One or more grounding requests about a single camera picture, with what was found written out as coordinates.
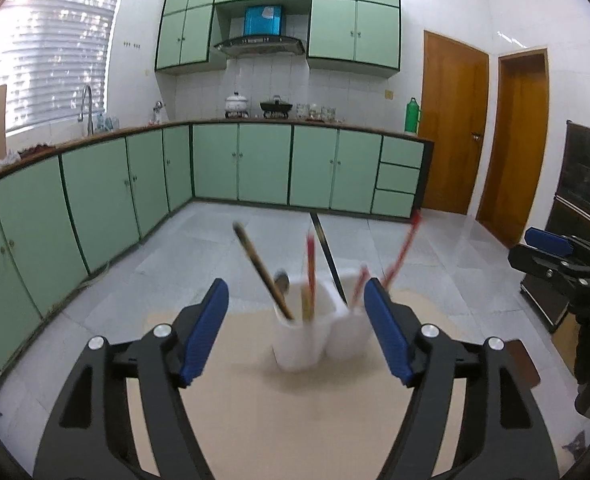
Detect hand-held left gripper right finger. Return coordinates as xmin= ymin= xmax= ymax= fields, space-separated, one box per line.
xmin=363 ymin=276 xmax=561 ymax=480

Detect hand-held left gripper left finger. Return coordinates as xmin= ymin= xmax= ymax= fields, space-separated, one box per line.
xmin=34 ymin=277 xmax=231 ymax=480

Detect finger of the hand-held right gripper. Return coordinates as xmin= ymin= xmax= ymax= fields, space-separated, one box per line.
xmin=508 ymin=243 xmax=590 ymax=286
xmin=524 ymin=226 xmax=590 ymax=261

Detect dark brown chopstick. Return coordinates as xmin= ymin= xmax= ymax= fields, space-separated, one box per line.
xmin=232 ymin=221 xmax=296 ymax=322

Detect white utensil holder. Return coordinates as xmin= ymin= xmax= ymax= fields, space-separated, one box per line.
xmin=272 ymin=272 xmax=377 ymax=372

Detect metal spoon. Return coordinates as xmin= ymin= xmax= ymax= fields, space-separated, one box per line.
xmin=273 ymin=270 xmax=291 ymax=302

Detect black chopstick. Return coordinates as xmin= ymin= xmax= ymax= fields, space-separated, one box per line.
xmin=310 ymin=213 xmax=349 ymax=307

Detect dark display cabinet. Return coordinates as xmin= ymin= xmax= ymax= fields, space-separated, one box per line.
xmin=519 ymin=120 xmax=590 ymax=334

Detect brown stool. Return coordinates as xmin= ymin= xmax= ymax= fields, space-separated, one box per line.
xmin=505 ymin=340 xmax=541 ymax=387

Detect dark crumpled wrapper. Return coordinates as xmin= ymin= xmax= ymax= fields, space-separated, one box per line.
xmin=562 ymin=429 xmax=590 ymax=462

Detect green base cabinets with countertop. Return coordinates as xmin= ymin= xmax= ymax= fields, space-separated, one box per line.
xmin=0 ymin=120 xmax=435 ymax=403

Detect green thermos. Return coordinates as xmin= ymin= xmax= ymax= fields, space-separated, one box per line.
xmin=403 ymin=97 xmax=421 ymax=135

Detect row of glass jars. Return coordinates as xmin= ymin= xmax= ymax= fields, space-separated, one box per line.
xmin=294 ymin=103 xmax=347 ymax=124

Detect white cooking pot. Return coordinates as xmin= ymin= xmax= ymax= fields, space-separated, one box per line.
xmin=224 ymin=91 xmax=250 ymax=119

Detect black wok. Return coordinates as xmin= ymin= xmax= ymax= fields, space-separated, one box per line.
xmin=259 ymin=94 xmax=294 ymax=119

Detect clutter on countertop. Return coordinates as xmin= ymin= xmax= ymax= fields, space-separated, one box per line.
xmin=0 ymin=143 xmax=56 ymax=167

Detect metal kitchen faucet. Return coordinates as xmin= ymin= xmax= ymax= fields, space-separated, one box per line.
xmin=78 ymin=85 xmax=95 ymax=137

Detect range hood with blue film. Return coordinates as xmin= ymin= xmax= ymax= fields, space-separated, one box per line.
xmin=213 ymin=4 xmax=306 ymax=59

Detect white window blinds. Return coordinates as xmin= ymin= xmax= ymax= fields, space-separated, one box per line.
xmin=0 ymin=0 xmax=128 ymax=134

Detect wooden door in frame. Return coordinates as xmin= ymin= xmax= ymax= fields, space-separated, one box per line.
xmin=476 ymin=48 xmax=550 ymax=249

